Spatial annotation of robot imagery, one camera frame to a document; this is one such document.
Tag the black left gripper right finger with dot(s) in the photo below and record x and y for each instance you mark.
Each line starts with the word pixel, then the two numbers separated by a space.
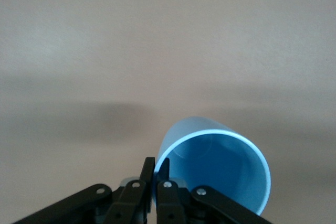
pixel 170 203

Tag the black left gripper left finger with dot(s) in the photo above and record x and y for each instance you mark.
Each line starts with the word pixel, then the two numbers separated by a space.
pixel 131 197

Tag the blue plastic cup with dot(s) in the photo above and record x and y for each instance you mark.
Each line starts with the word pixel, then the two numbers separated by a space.
pixel 223 166

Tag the brown table mat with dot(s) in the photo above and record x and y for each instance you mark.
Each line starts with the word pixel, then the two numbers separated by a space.
pixel 105 51

